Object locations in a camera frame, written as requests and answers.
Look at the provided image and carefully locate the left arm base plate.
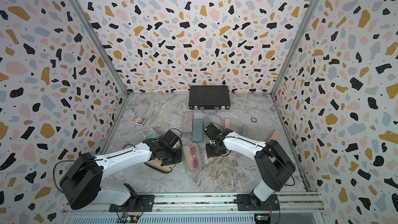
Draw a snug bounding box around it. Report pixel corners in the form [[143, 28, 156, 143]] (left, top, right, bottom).
[[109, 195, 155, 213]]

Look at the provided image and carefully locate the aluminium front rail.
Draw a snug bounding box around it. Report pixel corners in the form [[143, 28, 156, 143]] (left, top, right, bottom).
[[60, 192, 329, 224]]

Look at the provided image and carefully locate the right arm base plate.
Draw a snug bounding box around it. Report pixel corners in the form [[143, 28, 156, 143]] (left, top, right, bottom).
[[234, 193, 280, 211]]

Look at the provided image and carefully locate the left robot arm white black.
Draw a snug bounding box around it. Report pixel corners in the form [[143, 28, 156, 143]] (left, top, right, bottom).
[[59, 139, 182, 212]]

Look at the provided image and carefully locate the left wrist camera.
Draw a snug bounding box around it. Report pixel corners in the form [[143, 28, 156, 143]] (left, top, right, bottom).
[[158, 130, 182, 150]]

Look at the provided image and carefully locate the black case beige lining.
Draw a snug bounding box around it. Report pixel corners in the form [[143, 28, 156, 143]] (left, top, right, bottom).
[[144, 159, 173, 174]]

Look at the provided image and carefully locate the grey case mint lining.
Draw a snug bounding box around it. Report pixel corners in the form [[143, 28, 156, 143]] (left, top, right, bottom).
[[192, 119, 204, 143]]

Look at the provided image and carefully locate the black ribbed briefcase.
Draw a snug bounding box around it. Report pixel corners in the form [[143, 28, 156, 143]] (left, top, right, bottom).
[[188, 86, 231, 110]]

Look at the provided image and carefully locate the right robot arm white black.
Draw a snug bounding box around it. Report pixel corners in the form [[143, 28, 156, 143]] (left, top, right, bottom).
[[204, 123, 295, 211]]

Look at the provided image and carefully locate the closed pink glasses case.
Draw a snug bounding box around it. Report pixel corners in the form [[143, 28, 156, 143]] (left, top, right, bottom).
[[269, 130, 280, 141]]

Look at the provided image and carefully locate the pink glasses case grey lining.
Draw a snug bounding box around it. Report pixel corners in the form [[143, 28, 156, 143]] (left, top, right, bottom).
[[224, 118, 230, 129]]

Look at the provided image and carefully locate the playing card box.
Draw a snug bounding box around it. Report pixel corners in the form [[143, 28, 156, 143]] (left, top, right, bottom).
[[130, 115, 147, 126]]

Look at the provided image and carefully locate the mint green glasses case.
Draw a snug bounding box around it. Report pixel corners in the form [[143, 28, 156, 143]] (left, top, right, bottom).
[[146, 133, 160, 140]]

